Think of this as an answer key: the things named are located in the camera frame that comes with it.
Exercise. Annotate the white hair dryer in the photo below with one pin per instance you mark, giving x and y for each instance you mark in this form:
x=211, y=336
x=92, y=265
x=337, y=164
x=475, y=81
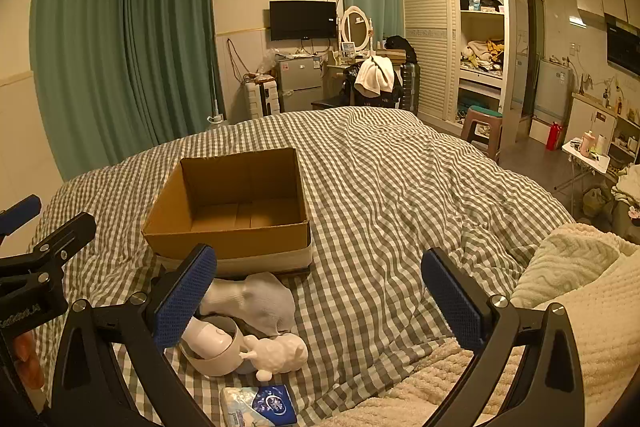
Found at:
x=205, y=338

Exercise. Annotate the white sheep toy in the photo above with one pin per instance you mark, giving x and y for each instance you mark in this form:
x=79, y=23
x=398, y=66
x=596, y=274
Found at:
x=280, y=352

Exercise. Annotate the dark chair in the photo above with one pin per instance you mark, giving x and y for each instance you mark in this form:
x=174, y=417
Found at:
x=370, y=99

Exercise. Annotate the kitchen counter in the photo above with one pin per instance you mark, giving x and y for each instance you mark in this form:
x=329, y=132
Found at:
x=590, y=117

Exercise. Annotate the red fire extinguisher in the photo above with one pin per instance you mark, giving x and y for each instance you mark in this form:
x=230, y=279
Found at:
x=554, y=137

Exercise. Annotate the wooden dressing table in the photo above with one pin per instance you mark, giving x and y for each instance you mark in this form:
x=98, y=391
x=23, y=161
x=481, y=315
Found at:
x=332, y=77

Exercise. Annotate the small photo frame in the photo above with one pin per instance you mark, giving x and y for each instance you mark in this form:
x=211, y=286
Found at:
x=348, y=49

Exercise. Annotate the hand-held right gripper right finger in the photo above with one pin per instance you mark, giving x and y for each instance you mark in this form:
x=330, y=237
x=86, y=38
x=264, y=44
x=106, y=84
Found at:
x=455, y=302

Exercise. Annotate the white oval vanity mirror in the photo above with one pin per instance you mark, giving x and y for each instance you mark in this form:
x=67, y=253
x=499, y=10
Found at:
x=356, y=24

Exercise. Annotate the white towel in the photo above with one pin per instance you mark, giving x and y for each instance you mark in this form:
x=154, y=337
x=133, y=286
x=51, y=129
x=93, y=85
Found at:
x=372, y=74

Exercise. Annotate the black range hood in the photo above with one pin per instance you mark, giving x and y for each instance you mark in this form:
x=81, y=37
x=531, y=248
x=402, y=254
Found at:
x=622, y=47

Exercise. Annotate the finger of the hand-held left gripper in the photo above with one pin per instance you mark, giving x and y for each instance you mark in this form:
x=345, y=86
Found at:
x=65, y=232
x=20, y=209

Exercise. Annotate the grey checked bed blanket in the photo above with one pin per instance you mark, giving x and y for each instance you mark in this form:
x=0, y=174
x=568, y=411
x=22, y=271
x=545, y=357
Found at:
x=400, y=187

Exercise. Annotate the brown cardboard box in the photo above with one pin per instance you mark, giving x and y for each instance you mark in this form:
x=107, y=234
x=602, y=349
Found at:
x=225, y=242

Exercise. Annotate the white wardrobe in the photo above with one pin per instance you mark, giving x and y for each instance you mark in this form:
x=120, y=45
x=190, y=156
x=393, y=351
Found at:
x=430, y=47

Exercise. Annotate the large green curtain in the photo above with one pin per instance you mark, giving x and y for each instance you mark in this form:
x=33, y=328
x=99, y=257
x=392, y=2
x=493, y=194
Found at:
x=125, y=57

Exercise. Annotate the pale textured pillow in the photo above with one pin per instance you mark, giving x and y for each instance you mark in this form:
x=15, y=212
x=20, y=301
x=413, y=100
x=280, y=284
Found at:
x=565, y=262

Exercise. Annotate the pink bottle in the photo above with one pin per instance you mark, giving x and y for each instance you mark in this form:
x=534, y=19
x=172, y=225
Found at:
x=587, y=143

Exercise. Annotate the white folding table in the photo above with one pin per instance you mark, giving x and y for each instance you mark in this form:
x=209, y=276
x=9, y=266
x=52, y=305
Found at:
x=585, y=159

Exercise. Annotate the dark suitcase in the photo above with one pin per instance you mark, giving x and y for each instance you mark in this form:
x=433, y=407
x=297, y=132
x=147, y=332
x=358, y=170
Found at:
x=410, y=87

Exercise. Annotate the white kitchen appliance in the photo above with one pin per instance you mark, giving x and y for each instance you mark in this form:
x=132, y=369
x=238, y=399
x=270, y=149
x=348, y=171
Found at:
x=552, y=87

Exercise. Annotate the blue tissue packet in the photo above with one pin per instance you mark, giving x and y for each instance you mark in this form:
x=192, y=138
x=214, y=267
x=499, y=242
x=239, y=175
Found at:
x=265, y=407

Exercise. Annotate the black wall television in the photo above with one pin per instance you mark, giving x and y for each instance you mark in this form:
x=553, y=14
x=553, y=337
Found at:
x=302, y=19

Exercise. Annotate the black bag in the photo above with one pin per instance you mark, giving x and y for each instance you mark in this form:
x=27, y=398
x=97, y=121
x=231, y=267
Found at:
x=400, y=48

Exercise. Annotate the plastic stool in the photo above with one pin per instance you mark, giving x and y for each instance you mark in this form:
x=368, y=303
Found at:
x=482, y=122

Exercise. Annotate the small silver fridge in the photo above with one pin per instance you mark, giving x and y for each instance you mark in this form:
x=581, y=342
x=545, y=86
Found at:
x=300, y=82

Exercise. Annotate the white sock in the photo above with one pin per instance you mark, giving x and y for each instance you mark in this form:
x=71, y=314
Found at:
x=265, y=302

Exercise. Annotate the cream fluffy blanket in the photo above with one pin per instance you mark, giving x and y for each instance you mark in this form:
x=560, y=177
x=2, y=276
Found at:
x=600, y=332

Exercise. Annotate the person's left hand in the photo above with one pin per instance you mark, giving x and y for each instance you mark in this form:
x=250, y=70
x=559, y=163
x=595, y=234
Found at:
x=26, y=359

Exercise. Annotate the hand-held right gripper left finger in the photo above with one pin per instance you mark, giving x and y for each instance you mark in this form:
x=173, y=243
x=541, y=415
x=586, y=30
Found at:
x=180, y=302

